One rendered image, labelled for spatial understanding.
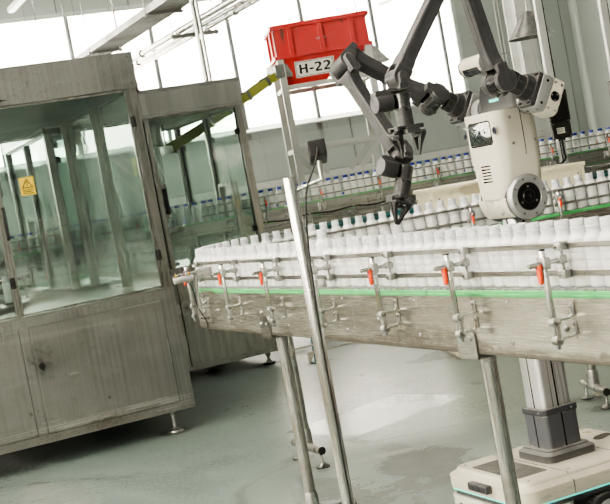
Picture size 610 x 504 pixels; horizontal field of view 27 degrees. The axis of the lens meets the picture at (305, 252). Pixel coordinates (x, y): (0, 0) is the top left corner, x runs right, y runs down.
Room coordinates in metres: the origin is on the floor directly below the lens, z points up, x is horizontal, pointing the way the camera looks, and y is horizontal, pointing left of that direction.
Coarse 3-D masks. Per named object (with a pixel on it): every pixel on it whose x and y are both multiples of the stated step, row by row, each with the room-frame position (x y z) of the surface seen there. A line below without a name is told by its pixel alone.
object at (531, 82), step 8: (536, 72) 4.20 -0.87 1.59; (520, 80) 4.16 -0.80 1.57; (528, 80) 4.16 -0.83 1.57; (536, 80) 4.18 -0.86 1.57; (520, 88) 4.16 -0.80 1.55; (528, 88) 4.16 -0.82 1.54; (536, 88) 4.17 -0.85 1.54; (520, 96) 4.18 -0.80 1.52; (528, 96) 4.18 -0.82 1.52; (536, 96) 4.17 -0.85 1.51; (520, 104) 4.23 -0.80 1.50; (528, 104) 4.17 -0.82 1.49
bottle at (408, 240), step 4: (408, 232) 3.81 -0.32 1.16; (412, 232) 3.78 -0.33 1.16; (404, 236) 3.78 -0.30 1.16; (408, 236) 3.77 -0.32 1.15; (412, 236) 3.77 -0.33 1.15; (404, 240) 3.78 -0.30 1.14; (408, 240) 3.77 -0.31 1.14; (412, 240) 3.77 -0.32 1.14; (404, 244) 3.78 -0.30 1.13; (408, 244) 3.77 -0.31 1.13; (412, 244) 3.77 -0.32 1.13; (404, 248) 3.77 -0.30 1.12; (408, 248) 3.76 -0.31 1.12; (404, 256) 3.77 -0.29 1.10; (408, 256) 3.76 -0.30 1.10; (412, 256) 3.76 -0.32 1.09; (404, 260) 3.78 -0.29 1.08; (408, 260) 3.77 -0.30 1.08; (412, 260) 3.76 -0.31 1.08; (404, 264) 3.78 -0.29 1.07; (408, 264) 3.77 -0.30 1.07; (412, 264) 3.76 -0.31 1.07; (408, 268) 3.77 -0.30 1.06; (412, 268) 3.76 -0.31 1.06; (408, 272) 3.77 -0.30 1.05; (412, 272) 3.76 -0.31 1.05; (408, 280) 3.78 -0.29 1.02; (412, 280) 3.76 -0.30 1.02; (416, 280) 3.76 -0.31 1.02; (408, 284) 3.78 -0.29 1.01; (412, 284) 3.77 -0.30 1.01; (416, 284) 3.76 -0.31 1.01
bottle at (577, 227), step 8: (576, 224) 3.01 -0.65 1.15; (576, 232) 3.01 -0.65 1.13; (584, 232) 3.00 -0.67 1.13; (568, 240) 3.02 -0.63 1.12; (576, 240) 3.00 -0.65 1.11; (576, 248) 3.00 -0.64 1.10; (576, 256) 3.00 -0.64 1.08; (584, 256) 2.99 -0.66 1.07; (576, 264) 3.00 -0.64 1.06; (584, 264) 2.99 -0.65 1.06; (576, 280) 3.01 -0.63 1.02; (584, 280) 3.00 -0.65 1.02
